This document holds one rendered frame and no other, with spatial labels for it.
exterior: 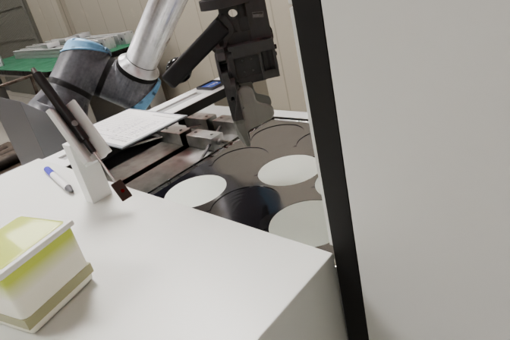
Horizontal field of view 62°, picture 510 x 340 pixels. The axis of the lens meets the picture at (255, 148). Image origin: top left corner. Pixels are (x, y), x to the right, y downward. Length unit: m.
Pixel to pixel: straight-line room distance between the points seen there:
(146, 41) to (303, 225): 0.73
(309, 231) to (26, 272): 0.30
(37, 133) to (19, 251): 0.67
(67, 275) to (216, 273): 0.13
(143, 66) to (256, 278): 0.87
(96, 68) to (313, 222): 0.82
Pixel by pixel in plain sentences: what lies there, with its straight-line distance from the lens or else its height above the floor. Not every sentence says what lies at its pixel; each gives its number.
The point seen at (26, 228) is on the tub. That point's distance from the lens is 0.43.
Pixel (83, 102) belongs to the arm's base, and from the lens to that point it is 1.20.
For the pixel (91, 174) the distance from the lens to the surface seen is 0.58.
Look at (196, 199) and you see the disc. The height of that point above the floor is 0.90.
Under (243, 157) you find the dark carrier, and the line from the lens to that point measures 0.74.
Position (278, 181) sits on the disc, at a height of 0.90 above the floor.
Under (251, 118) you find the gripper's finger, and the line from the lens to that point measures 0.60.
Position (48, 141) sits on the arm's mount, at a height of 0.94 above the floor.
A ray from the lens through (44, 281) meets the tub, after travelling 0.41.
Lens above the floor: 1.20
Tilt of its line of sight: 23 degrees down
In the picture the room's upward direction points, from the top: 13 degrees counter-clockwise
